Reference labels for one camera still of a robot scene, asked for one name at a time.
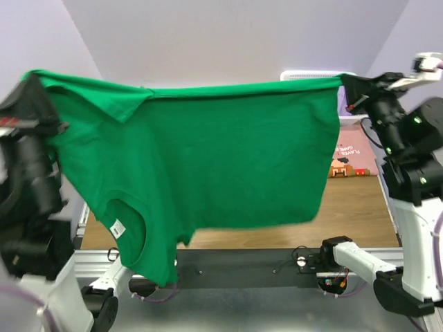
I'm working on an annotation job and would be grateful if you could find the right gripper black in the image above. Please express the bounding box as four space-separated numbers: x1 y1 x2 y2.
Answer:
341 69 410 155

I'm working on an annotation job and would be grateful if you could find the white plastic basket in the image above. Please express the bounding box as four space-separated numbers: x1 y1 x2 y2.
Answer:
280 70 367 126

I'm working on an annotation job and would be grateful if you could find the green t shirt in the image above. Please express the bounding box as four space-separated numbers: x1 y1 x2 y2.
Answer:
36 70 342 286

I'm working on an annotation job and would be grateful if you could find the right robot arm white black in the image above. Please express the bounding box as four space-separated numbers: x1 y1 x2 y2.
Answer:
318 70 442 317

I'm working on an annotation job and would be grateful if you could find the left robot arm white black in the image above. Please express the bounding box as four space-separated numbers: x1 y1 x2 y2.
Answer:
1 73 132 331

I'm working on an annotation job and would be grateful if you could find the folded pink t shirt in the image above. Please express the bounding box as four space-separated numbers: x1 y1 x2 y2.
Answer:
328 124 379 178

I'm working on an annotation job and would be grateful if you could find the black base mat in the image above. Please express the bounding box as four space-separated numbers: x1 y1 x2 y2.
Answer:
127 247 361 291

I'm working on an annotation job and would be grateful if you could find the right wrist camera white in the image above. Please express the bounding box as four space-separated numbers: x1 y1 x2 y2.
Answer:
386 52 442 91

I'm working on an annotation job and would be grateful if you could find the aluminium left rail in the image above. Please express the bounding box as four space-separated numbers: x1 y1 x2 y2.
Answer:
73 203 89 250

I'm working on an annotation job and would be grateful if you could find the aluminium rail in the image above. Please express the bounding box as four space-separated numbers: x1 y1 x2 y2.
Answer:
73 203 89 250
72 246 430 278

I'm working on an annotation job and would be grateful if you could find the aluminium front rail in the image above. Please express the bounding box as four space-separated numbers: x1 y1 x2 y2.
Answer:
72 246 430 278

